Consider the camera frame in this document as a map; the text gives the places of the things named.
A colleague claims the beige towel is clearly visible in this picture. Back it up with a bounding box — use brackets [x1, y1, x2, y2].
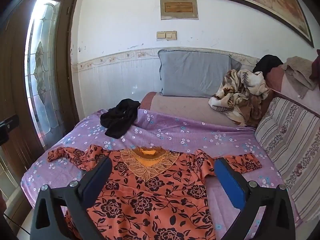
[281, 56, 320, 99]

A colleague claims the orange black floral dress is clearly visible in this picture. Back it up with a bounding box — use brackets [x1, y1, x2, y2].
[47, 145, 263, 240]

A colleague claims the beige light switch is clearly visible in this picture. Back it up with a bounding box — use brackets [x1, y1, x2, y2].
[156, 31, 177, 41]

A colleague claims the beige wall plaque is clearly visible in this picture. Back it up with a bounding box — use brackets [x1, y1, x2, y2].
[160, 0, 199, 20]

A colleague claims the maroon cloth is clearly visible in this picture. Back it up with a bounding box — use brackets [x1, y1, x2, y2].
[309, 56, 320, 83]

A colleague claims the black crumpled cloth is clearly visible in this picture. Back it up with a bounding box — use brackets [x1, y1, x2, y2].
[100, 99, 141, 139]

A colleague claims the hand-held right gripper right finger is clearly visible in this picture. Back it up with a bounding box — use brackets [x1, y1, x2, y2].
[214, 157, 298, 240]

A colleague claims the purple floral bedsheet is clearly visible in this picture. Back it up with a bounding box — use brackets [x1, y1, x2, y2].
[21, 109, 303, 240]

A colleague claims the brown cream patterned blanket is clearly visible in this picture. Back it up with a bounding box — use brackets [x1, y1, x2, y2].
[208, 69, 273, 127]

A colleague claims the grey pillow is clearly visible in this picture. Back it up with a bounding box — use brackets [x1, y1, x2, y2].
[157, 49, 242, 98]

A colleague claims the wooden stained glass door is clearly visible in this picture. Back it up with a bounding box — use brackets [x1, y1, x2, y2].
[0, 0, 84, 240]

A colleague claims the striped floral cushion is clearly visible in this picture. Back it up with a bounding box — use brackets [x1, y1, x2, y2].
[254, 96, 320, 223]

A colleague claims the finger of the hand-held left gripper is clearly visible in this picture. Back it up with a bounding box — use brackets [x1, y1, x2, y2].
[0, 114, 19, 146]

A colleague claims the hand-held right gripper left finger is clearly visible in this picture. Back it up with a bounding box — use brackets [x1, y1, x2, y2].
[29, 156, 113, 240]

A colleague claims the black garment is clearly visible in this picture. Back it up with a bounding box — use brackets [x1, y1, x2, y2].
[252, 54, 284, 77]

